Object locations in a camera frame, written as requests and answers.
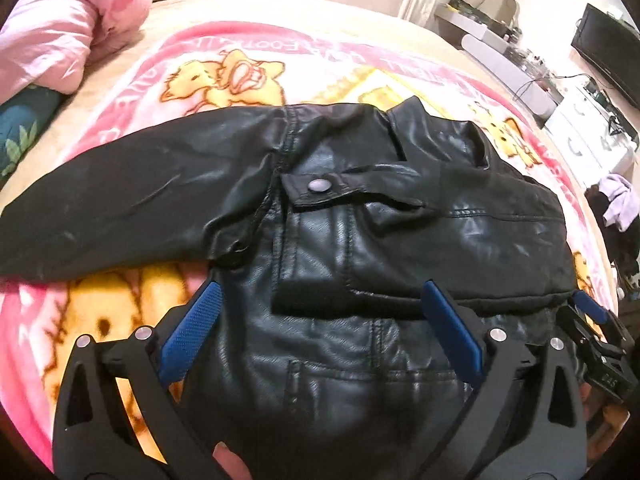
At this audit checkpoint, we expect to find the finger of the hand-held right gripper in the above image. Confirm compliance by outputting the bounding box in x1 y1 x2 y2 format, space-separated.
572 290 611 326

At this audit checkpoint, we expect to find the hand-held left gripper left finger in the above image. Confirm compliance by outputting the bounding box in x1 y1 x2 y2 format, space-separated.
52 279 232 480

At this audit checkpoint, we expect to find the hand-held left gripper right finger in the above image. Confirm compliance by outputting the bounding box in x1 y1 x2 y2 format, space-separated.
422 280 589 480

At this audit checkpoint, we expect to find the black leather jacket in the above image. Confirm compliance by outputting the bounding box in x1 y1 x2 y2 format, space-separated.
0 95 581 480

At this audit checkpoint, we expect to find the dark clothes pile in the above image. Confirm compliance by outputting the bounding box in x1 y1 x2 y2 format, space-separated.
584 185 640 286

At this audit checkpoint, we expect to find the person's left hand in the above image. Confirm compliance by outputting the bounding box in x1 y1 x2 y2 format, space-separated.
212 441 252 480

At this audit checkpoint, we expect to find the lavender cloth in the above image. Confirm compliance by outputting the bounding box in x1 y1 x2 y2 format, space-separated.
598 174 636 232

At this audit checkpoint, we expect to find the white drawer cabinet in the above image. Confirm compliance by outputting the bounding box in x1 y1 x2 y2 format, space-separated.
544 85 638 188

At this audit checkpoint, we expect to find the pink printed blanket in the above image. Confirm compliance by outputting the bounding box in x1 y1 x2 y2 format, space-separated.
0 20 626 466

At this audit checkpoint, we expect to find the long white low cabinet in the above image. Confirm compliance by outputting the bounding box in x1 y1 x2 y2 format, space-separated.
460 34 558 120

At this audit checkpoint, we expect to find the black flat screen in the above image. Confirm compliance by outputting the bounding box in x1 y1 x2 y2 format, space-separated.
571 3 640 110

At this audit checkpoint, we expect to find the teal leaf-print pillow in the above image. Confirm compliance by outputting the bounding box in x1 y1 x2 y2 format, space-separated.
0 84 67 187

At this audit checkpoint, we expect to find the cluttered white desk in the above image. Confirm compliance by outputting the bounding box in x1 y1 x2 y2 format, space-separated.
434 0 522 41

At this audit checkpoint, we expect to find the beige bed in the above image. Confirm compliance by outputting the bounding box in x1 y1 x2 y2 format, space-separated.
0 0 631 461

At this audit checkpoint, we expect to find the pink quilt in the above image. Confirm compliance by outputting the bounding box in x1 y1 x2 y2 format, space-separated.
0 0 156 106

